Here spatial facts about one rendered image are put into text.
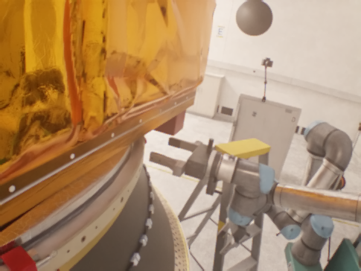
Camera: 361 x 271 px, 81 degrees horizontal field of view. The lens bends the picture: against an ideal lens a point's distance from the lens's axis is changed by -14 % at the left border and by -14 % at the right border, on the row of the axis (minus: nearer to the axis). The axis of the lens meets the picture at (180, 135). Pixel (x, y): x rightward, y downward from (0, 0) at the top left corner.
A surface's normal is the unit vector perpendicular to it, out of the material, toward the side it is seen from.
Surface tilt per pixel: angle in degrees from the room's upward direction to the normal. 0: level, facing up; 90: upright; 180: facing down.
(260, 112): 90
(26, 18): 89
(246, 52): 90
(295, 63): 90
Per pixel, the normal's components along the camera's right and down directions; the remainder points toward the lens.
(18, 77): 0.94, 0.22
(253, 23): -0.32, 0.30
